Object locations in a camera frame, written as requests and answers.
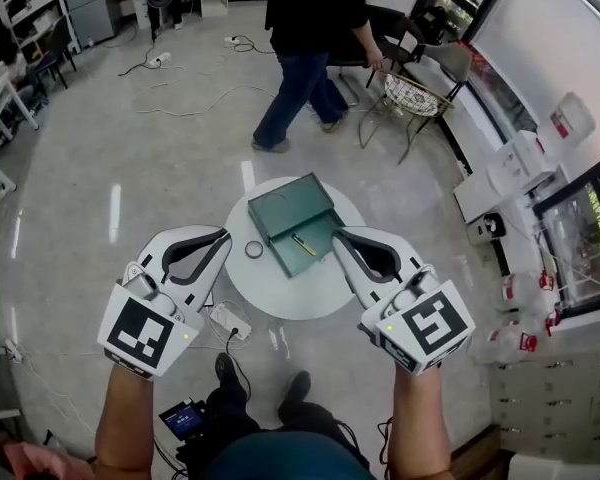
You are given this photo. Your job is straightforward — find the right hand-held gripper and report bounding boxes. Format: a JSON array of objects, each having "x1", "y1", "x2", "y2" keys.
[{"x1": 331, "y1": 225, "x2": 477, "y2": 377}]

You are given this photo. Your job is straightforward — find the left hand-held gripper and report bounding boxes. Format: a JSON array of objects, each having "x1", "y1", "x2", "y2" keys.
[{"x1": 97, "y1": 224, "x2": 232, "y2": 380}]

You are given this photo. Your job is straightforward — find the green metal drawer box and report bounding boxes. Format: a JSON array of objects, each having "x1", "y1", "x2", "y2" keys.
[{"x1": 247, "y1": 171, "x2": 347, "y2": 279}]

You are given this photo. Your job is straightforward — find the person's right forearm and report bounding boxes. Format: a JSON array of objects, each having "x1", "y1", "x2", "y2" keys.
[{"x1": 387, "y1": 366, "x2": 454, "y2": 480}]

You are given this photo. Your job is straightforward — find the person's left forearm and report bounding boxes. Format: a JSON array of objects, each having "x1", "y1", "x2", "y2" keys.
[{"x1": 94, "y1": 364, "x2": 157, "y2": 480}]

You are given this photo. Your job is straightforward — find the person's left shoe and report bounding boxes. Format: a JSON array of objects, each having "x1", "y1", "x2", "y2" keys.
[{"x1": 214, "y1": 351, "x2": 247, "y2": 395}]

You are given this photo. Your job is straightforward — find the person's shoe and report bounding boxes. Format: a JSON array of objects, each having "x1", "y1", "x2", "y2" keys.
[
  {"x1": 214, "y1": 351, "x2": 247, "y2": 395},
  {"x1": 278, "y1": 370, "x2": 313, "y2": 415}
]

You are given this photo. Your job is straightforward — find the clear plastic bottle red label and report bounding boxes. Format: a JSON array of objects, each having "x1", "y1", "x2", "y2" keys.
[
  {"x1": 499, "y1": 269, "x2": 557, "y2": 315},
  {"x1": 467, "y1": 325, "x2": 540, "y2": 366},
  {"x1": 504, "y1": 307, "x2": 564, "y2": 340}
]

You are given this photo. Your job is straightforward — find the person's right shoe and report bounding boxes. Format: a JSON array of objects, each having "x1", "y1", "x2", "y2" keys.
[{"x1": 278, "y1": 370, "x2": 313, "y2": 415}]

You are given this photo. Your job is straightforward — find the black device with screen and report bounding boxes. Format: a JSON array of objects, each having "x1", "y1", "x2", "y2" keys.
[{"x1": 158, "y1": 397, "x2": 207, "y2": 442}]

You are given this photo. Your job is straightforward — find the person's black trousers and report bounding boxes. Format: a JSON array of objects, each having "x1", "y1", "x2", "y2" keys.
[{"x1": 177, "y1": 386, "x2": 372, "y2": 470}]

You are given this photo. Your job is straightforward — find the black-framed window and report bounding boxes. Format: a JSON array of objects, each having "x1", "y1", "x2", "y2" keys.
[{"x1": 412, "y1": 0, "x2": 600, "y2": 320}]

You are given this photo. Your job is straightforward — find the person's teal shirt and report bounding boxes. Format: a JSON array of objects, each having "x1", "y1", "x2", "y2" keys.
[{"x1": 204, "y1": 430, "x2": 377, "y2": 480}]

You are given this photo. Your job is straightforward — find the wooden step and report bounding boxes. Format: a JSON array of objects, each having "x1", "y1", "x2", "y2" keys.
[{"x1": 449, "y1": 425, "x2": 512, "y2": 480}]

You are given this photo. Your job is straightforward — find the grey chair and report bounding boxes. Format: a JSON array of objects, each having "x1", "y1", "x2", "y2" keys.
[{"x1": 418, "y1": 41, "x2": 475, "y2": 102}]

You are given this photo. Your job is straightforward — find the white pegboard panel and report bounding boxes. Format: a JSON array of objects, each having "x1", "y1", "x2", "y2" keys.
[{"x1": 489, "y1": 346, "x2": 600, "y2": 465}]

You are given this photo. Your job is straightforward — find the black chair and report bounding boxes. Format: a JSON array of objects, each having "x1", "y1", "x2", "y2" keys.
[{"x1": 329, "y1": 5, "x2": 427, "y2": 105}]

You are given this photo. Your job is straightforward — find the white jug red label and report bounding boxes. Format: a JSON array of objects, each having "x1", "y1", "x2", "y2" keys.
[{"x1": 549, "y1": 91, "x2": 597, "y2": 142}]

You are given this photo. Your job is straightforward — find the pink cloth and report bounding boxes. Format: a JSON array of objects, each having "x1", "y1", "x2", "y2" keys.
[{"x1": 2, "y1": 440, "x2": 97, "y2": 480}]

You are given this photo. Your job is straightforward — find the white drawer cabinet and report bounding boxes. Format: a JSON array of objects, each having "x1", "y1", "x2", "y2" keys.
[{"x1": 128, "y1": 0, "x2": 154, "y2": 30}]

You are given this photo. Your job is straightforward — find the grey fridge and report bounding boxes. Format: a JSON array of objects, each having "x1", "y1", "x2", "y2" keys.
[{"x1": 58, "y1": 0, "x2": 122, "y2": 48}]

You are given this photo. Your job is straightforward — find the white shelving rack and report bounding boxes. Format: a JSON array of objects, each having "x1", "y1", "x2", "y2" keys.
[{"x1": 0, "y1": 0, "x2": 81, "y2": 55}]

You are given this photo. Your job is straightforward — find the black plug cable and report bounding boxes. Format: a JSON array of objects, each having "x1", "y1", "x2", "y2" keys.
[{"x1": 214, "y1": 326, "x2": 254, "y2": 400}]

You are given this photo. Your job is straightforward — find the white floor cable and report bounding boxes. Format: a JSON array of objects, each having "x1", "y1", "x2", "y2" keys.
[{"x1": 132, "y1": 82, "x2": 277, "y2": 118}]

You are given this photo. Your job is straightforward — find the gold wire chair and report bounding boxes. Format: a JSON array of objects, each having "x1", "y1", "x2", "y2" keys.
[{"x1": 358, "y1": 69, "x2": 457, "y2": 165}]

